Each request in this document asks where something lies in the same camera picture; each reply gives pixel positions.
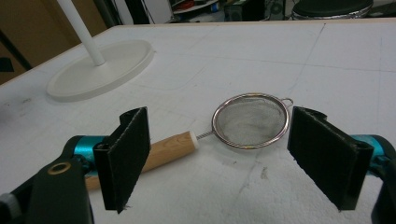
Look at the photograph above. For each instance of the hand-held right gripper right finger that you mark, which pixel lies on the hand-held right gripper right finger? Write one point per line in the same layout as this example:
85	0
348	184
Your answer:
323	155

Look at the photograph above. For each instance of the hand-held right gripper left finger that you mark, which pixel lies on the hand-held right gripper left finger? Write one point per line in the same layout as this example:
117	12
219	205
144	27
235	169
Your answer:
124	158

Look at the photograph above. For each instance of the white lamp stand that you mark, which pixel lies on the white lamp stand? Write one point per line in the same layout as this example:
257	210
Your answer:
99	68

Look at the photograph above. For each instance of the black round stool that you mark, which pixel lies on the black round stool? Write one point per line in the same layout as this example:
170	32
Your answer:
331	7

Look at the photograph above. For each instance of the dark equipment box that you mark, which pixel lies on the dark equipment box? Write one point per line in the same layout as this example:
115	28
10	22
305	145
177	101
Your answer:
253	9

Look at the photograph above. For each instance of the white shelf with clutter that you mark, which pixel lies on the white shelf with clutter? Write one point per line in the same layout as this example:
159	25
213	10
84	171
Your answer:
194	7

